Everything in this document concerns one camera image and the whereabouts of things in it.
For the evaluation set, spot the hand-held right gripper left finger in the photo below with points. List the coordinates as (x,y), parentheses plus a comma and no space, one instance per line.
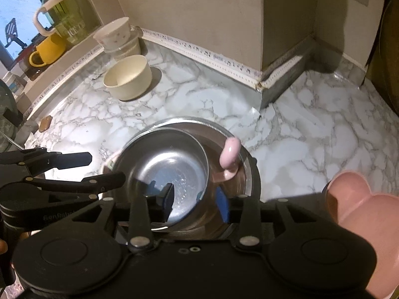
(168,202)

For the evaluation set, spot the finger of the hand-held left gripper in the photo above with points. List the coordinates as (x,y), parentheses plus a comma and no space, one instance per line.
(68,159)
(103,182)

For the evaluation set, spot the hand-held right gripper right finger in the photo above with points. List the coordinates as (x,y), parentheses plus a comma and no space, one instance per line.
(223,205)

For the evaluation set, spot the large steel bowl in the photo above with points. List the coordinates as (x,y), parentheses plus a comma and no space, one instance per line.
(246,168)

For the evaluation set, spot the small brown object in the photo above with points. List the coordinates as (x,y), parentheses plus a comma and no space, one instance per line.
(45,123)

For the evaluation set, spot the dark glass jar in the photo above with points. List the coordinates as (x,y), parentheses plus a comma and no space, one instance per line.
(7,112)

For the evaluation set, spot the small white bottle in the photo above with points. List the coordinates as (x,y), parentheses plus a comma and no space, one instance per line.
(14,84)

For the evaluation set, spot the cream bowl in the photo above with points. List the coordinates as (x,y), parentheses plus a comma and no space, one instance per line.
(127,78)

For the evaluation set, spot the yellow mug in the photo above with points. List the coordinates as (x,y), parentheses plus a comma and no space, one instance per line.
(50,51)

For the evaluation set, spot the cream cup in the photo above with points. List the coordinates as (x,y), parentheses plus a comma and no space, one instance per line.
(131,49)

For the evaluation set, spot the white floral cup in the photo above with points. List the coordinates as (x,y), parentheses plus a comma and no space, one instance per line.
(113,34)

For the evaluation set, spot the black slotted spatula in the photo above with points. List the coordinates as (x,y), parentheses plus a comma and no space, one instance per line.
(14,32)

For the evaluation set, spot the green glass pitcher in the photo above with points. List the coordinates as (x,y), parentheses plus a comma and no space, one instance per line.
(67,12)

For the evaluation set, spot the brown wooden board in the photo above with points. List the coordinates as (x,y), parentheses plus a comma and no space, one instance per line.
(386,56)

